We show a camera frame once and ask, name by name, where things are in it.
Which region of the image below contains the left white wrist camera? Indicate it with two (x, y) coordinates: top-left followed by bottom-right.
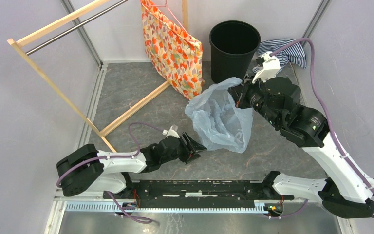
(162, 125), (180, 138)

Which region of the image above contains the light blue plastic bag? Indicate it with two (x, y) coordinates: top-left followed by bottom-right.
(185, 78), (253, 153)

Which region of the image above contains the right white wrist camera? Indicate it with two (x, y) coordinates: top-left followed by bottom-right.
(252, 51), (281, 84)

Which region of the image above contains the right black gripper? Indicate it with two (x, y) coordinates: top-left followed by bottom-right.
(228, 72), (281, 127)

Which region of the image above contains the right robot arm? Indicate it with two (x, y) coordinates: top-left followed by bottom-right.
(228, 77), (374, 219)

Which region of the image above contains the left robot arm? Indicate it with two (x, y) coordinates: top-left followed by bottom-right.
(56, 132), (207, 199)

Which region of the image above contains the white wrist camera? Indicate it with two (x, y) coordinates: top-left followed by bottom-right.
(252, 51), (281, 84)
(162, 125), (180, 138)

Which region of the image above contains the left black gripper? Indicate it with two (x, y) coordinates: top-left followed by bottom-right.
(161, 131), (207, 164)

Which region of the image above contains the pink clothes hanger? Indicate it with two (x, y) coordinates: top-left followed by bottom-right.
(143, 0), (202, 46)

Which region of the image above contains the blue striped cloth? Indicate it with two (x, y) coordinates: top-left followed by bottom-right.
(257, 39), (307, 74)

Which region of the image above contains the black plastic trash bin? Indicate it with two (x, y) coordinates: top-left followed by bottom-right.
(209, 20), (261, 83)

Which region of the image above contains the wooden clothes rack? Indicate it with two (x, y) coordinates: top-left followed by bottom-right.
(0, 0), (199, 157)

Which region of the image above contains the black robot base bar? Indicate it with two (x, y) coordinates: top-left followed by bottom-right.
(113, 180), (294, 209)

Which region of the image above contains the floral orange cloth bag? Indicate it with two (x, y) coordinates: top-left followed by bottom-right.
(140, 0), (204, 99)

